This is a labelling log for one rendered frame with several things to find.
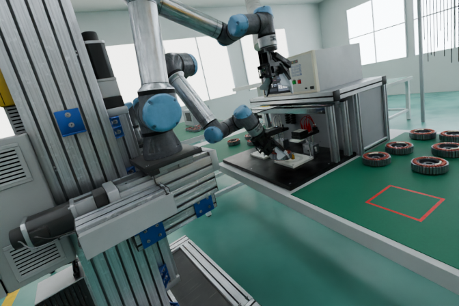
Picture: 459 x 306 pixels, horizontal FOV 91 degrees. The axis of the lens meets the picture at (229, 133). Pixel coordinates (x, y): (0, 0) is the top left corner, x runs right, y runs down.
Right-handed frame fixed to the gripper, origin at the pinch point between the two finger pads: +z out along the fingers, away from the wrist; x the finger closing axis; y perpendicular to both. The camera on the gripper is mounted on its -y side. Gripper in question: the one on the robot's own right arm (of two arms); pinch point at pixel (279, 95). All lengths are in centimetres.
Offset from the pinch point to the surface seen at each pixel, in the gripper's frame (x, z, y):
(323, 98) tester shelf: 6.3, 6.7, -22.6
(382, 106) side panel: 16, 20, -62
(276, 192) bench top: 0.5, 41.0, 13.0
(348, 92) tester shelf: 13.4, 6.4, -32.5
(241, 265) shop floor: -53, 115, 8
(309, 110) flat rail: -2.4, 12.5, -23.2
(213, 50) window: -449, -109, -288
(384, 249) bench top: 44, 43, 19
